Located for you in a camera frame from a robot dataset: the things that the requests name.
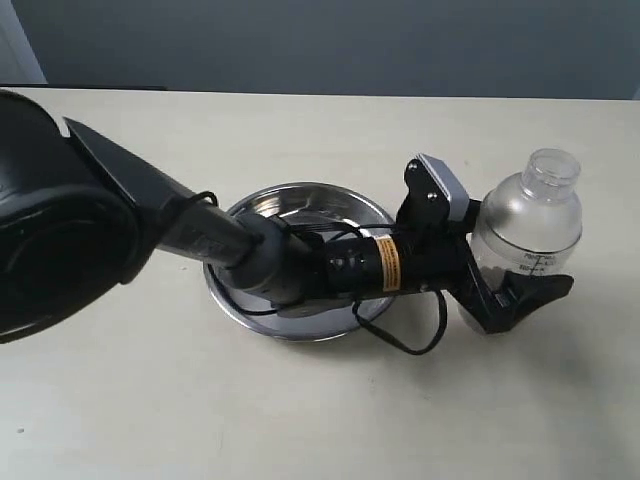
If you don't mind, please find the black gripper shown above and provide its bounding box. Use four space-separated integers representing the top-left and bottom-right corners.
394 200 573 334

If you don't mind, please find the clear plastic shaker bottle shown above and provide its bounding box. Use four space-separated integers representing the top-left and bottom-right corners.
470 148 583 291

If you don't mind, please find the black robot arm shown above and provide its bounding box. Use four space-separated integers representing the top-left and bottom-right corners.
1 91 573 343

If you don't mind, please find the round stainless steel plate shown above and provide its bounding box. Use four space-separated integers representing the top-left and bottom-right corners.
204 182 393 341

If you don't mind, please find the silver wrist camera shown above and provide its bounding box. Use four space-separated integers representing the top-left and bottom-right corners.
396 153 471 229

